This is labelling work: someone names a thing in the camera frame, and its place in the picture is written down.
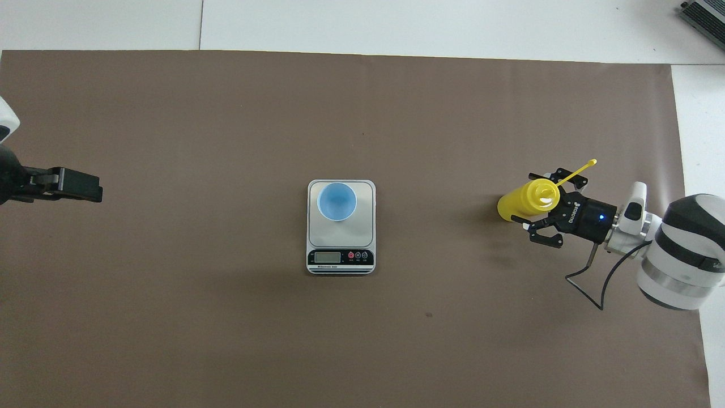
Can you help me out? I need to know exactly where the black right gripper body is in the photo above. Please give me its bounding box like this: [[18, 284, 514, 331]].
[[561, 193, 618, 244]]

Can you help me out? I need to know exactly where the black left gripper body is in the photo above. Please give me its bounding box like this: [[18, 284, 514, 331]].
[[0, 144, 28, 206]]

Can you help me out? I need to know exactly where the yellow squeeze bottle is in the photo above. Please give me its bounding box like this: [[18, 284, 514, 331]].
[[497, 159, 598, 223]]

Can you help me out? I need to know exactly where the light blue cup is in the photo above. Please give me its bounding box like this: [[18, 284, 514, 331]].
[[317, 182, 358, 222]]

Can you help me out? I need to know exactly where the silver digital kitchen scale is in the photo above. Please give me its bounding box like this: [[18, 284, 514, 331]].
[[306, 179, 377, 276]]

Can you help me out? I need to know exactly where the brown paper mat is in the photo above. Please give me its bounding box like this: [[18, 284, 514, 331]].
[[0, 50, 711, 408]]

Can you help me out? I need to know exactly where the grey ribbed device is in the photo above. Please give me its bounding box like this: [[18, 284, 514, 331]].
[[680, 0, 725, 53]]

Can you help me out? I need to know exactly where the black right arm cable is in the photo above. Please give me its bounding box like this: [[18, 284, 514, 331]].
[[565, 241, 652, 311]]

